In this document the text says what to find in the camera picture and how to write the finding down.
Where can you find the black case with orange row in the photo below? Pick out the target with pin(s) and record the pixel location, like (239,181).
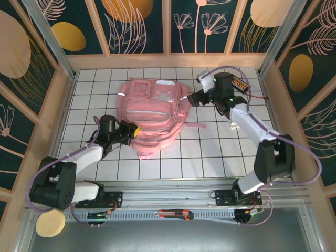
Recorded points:
(240,84)

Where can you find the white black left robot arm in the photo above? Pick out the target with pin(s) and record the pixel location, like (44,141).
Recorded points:
(86,155)

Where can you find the aluminium frame post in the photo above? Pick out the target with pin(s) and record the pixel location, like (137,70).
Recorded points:
(52,44)
(278,39)

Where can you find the grey metal tray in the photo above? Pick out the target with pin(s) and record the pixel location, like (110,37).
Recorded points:
(170,236)

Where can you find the aluminium frame rail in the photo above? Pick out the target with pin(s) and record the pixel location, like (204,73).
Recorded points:
(170,195)

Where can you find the round yellow sponge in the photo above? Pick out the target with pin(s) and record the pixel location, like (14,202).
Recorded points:
(50,224)

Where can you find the orange black utility knife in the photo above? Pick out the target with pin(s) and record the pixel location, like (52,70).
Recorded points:
(178,214)

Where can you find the pink student backpack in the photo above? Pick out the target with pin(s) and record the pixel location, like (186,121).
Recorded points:
(152,118)

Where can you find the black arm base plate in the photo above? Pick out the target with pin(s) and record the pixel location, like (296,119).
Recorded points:
(115,199)
(223,197)

